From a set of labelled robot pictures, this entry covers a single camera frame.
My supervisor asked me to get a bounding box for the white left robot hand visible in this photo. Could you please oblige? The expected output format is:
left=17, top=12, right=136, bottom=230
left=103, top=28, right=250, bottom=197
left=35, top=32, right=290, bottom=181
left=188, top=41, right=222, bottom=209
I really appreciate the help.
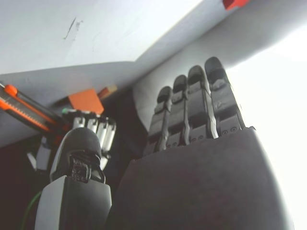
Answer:
left=33, top=56, right=296, bottom=230

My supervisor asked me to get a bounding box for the orange foam block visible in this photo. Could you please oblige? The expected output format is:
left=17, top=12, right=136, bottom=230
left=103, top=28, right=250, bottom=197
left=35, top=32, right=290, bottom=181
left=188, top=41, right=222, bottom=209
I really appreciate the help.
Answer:
left=68, top=88, right=105, bottom=115

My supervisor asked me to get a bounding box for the orange black utility knife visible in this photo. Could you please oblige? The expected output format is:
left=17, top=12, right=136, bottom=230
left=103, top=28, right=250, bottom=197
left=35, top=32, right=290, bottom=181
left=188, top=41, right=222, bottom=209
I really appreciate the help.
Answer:
left=0, top=82, right=71, bottom=145

